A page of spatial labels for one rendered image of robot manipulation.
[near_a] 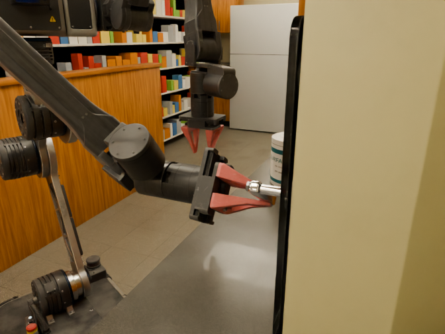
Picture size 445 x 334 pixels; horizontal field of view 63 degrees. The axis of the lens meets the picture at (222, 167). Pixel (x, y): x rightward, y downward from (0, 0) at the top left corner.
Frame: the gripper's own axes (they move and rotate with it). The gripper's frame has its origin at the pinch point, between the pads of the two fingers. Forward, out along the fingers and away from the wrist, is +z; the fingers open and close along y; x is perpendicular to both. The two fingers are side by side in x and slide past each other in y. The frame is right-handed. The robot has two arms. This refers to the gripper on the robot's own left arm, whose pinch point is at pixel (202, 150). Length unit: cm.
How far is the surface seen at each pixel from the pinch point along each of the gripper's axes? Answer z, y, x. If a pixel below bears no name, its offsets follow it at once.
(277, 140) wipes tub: 1.3, 13.7, 21.4
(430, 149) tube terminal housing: -19, 45, -46
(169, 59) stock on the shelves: 2, -213, 330
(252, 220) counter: 15.7, 14.7, -2.1
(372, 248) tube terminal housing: -9, 41, -46
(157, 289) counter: 15.6, 7.8, -34.1
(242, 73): 27, -158, 441
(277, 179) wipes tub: 13.2, 14.3, 21.1
